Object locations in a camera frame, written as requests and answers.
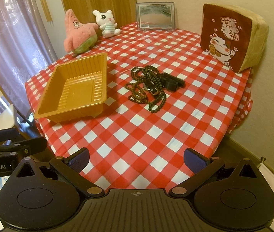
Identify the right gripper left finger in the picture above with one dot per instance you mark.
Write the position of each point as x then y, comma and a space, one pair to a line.
69, 170

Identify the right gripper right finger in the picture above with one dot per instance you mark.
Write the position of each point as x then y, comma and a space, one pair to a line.
203, 169

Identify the golden plastic tray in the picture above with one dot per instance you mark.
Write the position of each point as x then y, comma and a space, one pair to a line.
76, 89

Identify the black watch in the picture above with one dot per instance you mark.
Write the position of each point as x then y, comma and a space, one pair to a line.
163, 81

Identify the red white checkered tablecloth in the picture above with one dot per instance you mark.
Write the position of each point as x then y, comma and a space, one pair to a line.
133, 148

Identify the purple lace curtain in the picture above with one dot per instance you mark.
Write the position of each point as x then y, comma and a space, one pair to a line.
25, 48

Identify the lucky cat brown cushion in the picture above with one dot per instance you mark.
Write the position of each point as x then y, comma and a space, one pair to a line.
235, 36

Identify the pink starfish plush toy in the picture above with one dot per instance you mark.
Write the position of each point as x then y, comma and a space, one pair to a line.
79, 37

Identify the white bunny plush toy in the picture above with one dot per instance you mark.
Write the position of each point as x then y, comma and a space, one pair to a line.
106, 23

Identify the wooden wall hook strip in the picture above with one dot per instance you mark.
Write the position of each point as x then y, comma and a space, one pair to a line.
46, 11

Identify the sand art picture frame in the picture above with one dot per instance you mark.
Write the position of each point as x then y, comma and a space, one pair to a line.
155, 16

